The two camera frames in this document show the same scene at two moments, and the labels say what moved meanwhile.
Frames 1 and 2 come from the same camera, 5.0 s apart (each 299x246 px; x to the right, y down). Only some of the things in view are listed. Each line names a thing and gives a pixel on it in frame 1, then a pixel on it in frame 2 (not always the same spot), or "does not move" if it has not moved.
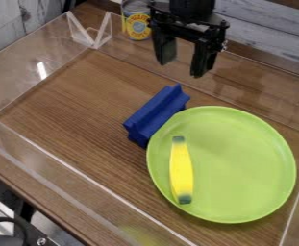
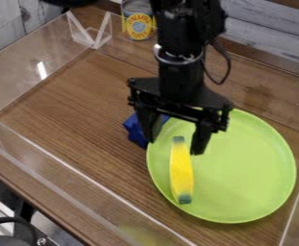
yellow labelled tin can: (136, 27) does not move
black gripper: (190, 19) to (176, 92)
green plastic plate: (242, 163) does not move
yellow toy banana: (181, 170) does not move
